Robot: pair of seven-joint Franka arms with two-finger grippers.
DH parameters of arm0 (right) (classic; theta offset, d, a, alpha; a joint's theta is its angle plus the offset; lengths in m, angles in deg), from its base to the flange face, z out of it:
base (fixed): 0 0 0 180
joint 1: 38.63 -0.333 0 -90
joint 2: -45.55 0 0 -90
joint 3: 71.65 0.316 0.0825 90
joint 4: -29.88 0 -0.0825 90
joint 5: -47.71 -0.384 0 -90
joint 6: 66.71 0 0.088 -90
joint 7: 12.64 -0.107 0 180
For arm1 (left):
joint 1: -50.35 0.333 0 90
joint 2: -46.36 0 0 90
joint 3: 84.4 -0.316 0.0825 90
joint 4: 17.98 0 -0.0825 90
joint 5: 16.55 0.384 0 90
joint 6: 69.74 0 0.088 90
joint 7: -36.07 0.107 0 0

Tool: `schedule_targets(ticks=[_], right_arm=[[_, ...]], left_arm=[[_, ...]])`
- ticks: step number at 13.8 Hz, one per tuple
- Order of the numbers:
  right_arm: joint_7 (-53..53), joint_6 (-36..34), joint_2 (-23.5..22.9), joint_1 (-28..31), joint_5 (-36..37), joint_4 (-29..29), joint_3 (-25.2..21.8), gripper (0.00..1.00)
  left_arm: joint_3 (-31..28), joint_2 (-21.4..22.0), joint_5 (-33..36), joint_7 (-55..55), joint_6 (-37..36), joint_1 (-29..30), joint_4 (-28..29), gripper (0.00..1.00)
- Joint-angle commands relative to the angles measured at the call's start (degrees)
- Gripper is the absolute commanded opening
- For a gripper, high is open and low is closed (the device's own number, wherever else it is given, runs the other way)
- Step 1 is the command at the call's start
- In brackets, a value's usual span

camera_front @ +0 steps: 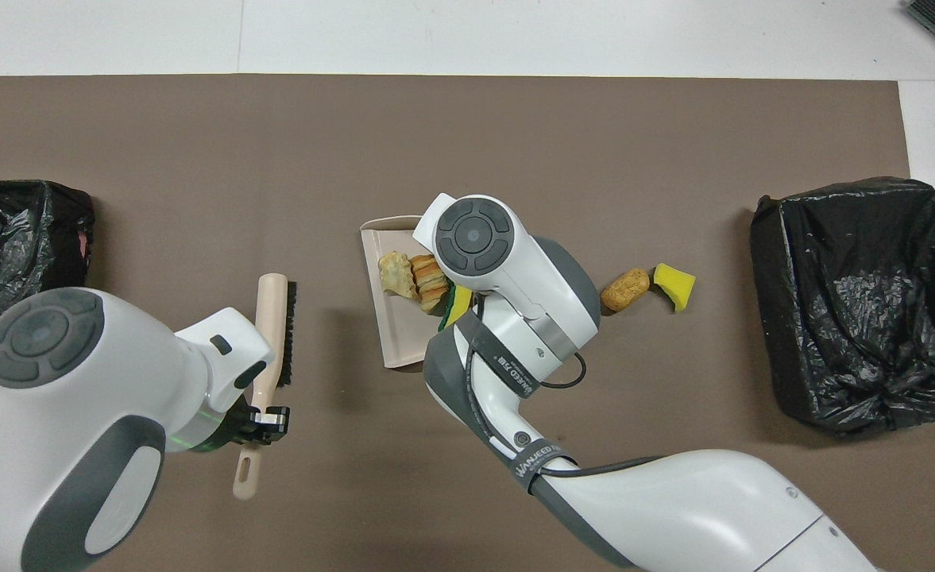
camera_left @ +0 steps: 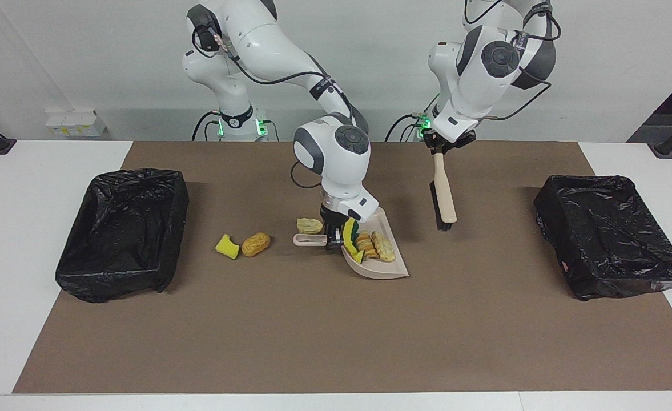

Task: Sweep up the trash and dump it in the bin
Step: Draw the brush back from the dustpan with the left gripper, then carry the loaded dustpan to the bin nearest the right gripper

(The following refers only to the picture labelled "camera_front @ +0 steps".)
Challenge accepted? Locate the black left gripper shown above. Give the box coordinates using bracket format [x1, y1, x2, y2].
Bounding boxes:
[225, 397, 289, 446]

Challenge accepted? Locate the beige brush with black bristles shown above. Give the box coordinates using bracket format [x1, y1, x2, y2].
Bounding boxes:
[233, 272, 299, 501]

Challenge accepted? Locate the beige plastic dustpan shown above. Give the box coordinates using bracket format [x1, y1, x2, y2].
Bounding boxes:
[359, 214, 436, 370]

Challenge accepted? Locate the pale flaky pastry piece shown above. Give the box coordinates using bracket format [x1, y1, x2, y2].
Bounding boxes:
[378, 251, 416, 299]

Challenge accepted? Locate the striped croissant piece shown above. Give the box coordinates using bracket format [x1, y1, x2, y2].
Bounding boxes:
[410, 254, 450, 312]

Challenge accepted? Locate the green and yellow sponge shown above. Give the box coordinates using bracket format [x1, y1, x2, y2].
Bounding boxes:
[438, 283, 474, 330]

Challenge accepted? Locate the brown bread roll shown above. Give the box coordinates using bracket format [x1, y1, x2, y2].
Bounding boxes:
[601, 268, 651, 313]

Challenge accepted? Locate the small yellow sponge piece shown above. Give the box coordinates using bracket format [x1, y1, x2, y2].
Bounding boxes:
[652, 263, 697, 313]

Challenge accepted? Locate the black bag lined bin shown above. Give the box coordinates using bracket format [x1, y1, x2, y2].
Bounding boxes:
[750, 176, 935, 436]
[0, 180, 96, 370]

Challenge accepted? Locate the brown table mat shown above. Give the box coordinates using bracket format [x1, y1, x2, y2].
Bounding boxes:
[0, 74, 935, 572]

